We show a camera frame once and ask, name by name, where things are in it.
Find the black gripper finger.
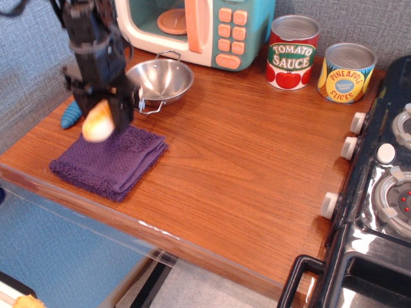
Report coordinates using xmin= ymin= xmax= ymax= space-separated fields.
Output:
xmin=109 ymin=92 xmax=136 ymax=133
xmin=71 ymin=85 xmax=101 ymax=117

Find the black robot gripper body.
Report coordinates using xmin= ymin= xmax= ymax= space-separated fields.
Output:
xmin=63 ymin=31 xmax=138 ymax=106

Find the toy bread loaf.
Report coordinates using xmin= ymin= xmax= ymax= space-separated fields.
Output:
xmin=82 ymin=99 xmax=115 ymax=143

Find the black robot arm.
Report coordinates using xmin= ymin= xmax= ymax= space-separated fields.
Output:
xmin=1 ymin=1 xmax=139 ymax=137

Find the purple folded towel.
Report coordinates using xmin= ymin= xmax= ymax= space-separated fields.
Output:
xmin=49 ymin=126 xmax=168 ymax=202

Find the orange microwave turntable plate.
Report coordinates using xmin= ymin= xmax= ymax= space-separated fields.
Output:
xmin=157 ymin=8 xmax=187 ymax=35

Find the teal toy microwave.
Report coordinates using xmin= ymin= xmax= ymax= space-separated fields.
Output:
xmin=114 ymin=1 xmax=275 ymax=71

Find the tomato sauce can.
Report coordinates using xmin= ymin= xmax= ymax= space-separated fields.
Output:
xmin=266 ymin=15 xmax=320 ymax=90

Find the yellow object at corner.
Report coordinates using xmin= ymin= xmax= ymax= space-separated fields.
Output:
xmin=12 ymin=295 xmax=46 ymax=308

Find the white stove knob bottom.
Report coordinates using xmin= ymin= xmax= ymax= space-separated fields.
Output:
xmin=320 ymin=192 xmax=339 ymax=219

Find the white stove knob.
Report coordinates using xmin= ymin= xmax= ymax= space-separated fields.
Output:
xmin=340 ymin=137 xmax=358 ymax=160
xmin=320 ymin=192 xmax=339 ymax=219
xmin=350 ymin=112 xmax=367 ymax=135

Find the pineapple slices can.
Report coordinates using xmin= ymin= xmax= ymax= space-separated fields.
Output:
xmin=317 ymin=42 xmax=377 ymax=104

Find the white stove knob middle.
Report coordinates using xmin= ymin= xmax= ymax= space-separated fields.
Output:
xmin=340 ymin=137 xmax=358 ymax=160

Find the white stove knob top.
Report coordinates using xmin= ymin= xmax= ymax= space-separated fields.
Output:
xmin=350 ymin=112 xmax=367 ymax=135

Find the black toy stove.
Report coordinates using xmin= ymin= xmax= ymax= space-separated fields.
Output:
xmin=308 ymin=56 xmax=410 ymax=307

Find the fork with blue handle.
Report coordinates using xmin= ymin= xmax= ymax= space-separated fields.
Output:
xmin=60 ymin=101 xmax=82 ymax=129

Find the small steel bowl with handles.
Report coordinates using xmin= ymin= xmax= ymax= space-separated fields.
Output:
xmin=126 ymin=50 xmax=194 ymax=115

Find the black oven door handle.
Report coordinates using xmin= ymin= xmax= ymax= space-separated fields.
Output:
xmin=277 ymin=254 xmax=326 ymax=308

